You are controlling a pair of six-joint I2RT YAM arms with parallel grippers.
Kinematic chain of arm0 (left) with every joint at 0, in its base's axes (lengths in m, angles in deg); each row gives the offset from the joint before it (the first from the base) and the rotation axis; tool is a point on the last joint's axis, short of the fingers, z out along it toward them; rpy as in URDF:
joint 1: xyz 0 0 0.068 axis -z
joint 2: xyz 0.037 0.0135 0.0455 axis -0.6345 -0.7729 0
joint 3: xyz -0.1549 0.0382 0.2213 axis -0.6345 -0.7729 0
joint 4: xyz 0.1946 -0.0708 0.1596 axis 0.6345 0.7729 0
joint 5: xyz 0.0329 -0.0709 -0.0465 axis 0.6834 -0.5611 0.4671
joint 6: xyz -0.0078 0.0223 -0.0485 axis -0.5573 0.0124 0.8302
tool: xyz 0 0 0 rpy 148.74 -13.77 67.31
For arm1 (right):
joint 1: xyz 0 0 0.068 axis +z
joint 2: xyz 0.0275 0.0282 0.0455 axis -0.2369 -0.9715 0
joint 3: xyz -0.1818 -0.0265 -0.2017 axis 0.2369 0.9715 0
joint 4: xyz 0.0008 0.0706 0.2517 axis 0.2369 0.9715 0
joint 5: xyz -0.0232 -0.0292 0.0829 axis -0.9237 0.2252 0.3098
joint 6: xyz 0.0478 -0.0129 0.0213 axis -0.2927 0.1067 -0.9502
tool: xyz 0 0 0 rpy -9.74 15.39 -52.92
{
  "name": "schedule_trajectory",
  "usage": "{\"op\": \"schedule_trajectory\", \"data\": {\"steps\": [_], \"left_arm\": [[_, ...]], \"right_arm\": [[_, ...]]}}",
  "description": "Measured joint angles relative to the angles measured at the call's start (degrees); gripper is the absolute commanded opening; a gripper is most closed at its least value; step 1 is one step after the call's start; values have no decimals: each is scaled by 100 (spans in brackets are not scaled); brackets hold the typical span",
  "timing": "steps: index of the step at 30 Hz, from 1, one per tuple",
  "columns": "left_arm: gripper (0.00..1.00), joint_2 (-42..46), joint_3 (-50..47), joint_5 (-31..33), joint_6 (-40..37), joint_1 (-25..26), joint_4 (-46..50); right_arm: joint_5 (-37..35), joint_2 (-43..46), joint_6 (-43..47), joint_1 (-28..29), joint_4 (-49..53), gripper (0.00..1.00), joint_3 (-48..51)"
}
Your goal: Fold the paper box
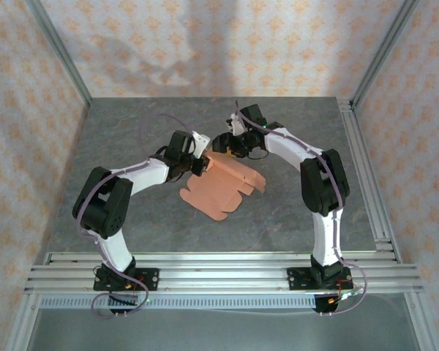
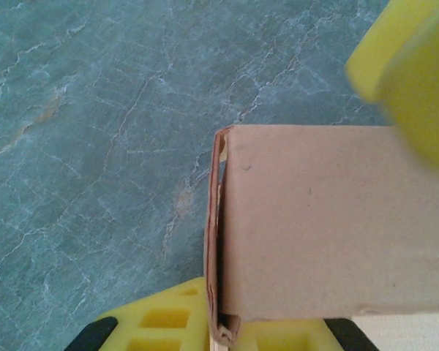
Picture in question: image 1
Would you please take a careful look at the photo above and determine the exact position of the aluminium frame post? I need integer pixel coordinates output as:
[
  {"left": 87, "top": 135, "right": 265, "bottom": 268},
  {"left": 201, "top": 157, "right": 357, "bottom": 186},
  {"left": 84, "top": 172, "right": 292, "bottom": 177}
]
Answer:
[
  {"left": 24, "top": 0, "right": 93, "bottom": 107},
  {"left": 350, "top": 0, "right": 422, "bottom": 109}
]

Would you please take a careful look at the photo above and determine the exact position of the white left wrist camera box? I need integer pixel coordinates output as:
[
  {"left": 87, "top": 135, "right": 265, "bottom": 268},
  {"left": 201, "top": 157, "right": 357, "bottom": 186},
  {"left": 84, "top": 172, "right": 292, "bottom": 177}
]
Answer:
[{"left": 190, "top": 130, "right": 211, "bottom": 156}]

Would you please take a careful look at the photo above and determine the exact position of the aluminium side rail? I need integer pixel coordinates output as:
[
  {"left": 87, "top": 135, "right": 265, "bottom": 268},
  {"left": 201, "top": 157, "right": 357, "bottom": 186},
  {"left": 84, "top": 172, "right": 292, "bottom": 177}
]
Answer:
[{"left": 337, "top": 98, "right": 403, "bottom": 264}]

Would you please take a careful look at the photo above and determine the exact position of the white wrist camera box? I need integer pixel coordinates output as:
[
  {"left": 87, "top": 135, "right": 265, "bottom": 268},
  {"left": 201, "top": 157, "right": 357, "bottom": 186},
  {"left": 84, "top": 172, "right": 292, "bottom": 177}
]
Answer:
[
  {"left": 225, "top": 112, "right": 247, "bottom": 138},
  {"left": 190, "top": 130, "right": 211, "bottom": 156}
]

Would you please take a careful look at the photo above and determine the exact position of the grey slotted cable duct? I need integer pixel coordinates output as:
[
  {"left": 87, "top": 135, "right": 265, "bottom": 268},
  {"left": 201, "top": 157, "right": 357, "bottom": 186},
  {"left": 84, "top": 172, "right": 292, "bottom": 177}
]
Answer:
[{"left": 36, "top": 295, "right": 315, "bottom": 310}]

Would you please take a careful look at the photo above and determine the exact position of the aluminium mounting rail beam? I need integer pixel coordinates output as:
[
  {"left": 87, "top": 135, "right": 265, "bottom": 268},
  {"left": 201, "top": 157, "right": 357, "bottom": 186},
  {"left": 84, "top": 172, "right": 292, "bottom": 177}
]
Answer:
[{"left": 23, "top": 250, "right": 425, "bottom": 295}]

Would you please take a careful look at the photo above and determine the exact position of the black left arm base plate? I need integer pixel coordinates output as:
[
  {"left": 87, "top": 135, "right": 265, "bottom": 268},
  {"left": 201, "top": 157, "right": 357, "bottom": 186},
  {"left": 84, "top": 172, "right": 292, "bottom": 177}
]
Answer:
[{"left": 94, "top": 268, "right": 160, "bottom": 293}]

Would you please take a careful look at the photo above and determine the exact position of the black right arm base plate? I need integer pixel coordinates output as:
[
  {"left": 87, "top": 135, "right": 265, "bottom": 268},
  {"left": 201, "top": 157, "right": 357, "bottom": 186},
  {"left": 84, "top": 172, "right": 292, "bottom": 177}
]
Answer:
[{"left": 286, "top": 266, "right": 353, "bottom": 293}]

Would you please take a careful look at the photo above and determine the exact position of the pink cardboard paper box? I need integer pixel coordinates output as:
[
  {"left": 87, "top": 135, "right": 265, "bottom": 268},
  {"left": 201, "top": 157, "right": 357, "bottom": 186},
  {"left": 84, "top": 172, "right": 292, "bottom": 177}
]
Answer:
[{"left": 179, "top": 151, "right": 268, "bottom": 222}]

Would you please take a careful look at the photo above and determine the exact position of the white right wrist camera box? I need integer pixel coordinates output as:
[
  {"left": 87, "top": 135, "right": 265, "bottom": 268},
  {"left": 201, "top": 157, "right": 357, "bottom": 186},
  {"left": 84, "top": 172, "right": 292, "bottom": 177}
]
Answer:
[{"left": 225, "top": 112, "right": 247, "bottom": 138}]

